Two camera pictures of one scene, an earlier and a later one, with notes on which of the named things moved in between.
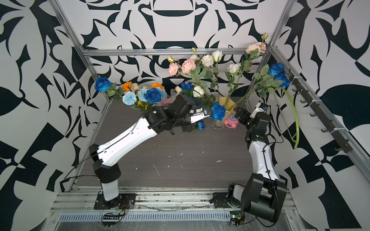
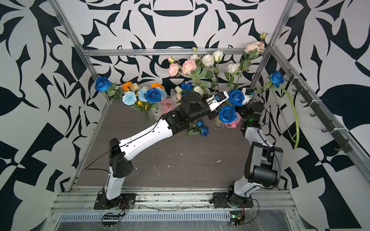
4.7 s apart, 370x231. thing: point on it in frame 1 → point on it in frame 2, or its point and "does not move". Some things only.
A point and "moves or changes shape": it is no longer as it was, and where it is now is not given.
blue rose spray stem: (267, 81) moves or changes shape
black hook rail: (318, 113) does not move
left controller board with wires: (109, 219) does not move
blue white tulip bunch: (186, 88) does not move
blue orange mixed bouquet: (142, 98) does not move
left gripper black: (189, 127) → (212, 114)
